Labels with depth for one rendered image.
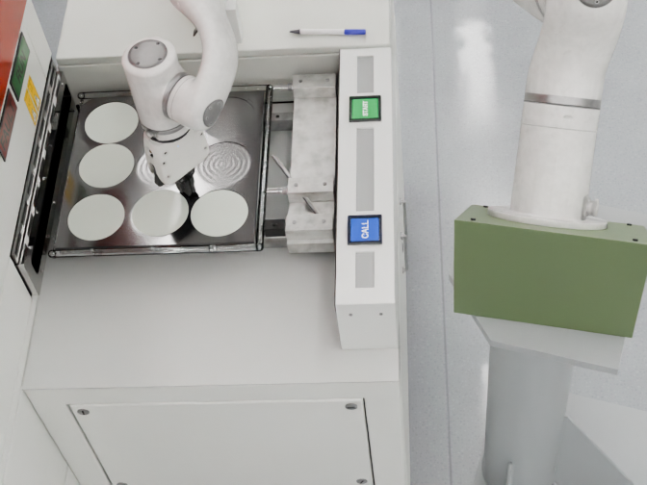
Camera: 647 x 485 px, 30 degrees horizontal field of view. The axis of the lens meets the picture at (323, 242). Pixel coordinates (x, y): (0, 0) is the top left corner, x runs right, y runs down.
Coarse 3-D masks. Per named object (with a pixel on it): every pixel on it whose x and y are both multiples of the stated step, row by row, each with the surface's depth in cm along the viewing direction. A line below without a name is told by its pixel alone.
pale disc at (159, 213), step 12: (156, 192) 211; (168, 192) 211; (144, 204) 210; (156, 204) 210; (168, 204) 210; (180, 204) 209; (132, 216) 209; (144, 216) 209; (156, 216) 208; (168, 216) 208; (180, 216) 208; (144, 228) 207; (156, 228) 207; (168, 228) 207
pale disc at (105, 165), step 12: (108, 144) 219; (84, 156) 218; (96, 156) 217; (108, 156) 217; (120, 156) 217; (132, 156) 217; (84, 168) 216; (96, 168) 216; (108, 168) 216; (120, 168) 215; (132, 168) 215; (84, 180) 214; (96, 180) 214; (108, 180) 214; (120, 180) 214
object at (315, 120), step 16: (336, 96) 224; (304, 112) 222; (320, 112) 222; (336, 112) 222; (304, 128) 220; (320, 128) 219; (336, 128) 220; (304, 144) 218; (320, 144) 217; (336, 144) 219; (304, 160) 215; (320, 160) 215; (336, 160) 217; (304, 176) 213; (320, 176) 213; (304, 208) 209; (320, 208) 209; (304, 240) 205; (320, 240) 205
